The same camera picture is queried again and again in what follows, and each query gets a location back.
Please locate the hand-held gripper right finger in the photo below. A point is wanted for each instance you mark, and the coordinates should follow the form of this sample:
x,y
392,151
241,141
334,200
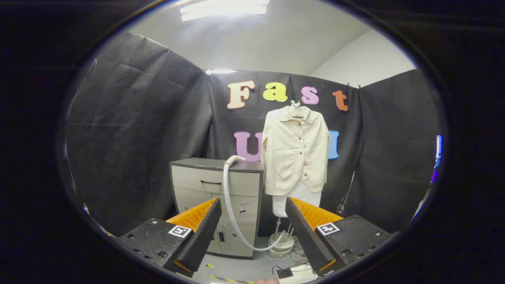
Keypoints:
x,y
303,232

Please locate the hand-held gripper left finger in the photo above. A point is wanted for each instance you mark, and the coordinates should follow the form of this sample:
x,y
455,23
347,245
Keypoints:
x,y
205,232

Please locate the cream button-up shirt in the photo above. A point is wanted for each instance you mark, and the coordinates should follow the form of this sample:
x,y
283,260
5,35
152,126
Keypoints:
x,y
294,157

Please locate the white clothes hanger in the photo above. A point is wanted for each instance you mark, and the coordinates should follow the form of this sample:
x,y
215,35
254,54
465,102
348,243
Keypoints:
x,y
295,104

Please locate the black power adapter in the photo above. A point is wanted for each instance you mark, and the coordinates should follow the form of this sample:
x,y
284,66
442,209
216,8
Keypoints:
x,y
284,273

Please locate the dark tripod stand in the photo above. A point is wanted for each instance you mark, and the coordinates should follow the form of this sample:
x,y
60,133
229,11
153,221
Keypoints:
x,y
341,207

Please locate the grey cabinet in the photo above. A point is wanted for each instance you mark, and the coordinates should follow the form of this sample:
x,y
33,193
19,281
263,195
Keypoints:
x,y
197,181

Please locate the black backdrop cloth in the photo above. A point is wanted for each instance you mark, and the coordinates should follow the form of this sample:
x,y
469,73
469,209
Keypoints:
x,y
138,138

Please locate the ceiling light panel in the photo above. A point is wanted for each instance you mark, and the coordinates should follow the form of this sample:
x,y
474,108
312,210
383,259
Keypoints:
x,y
225,8

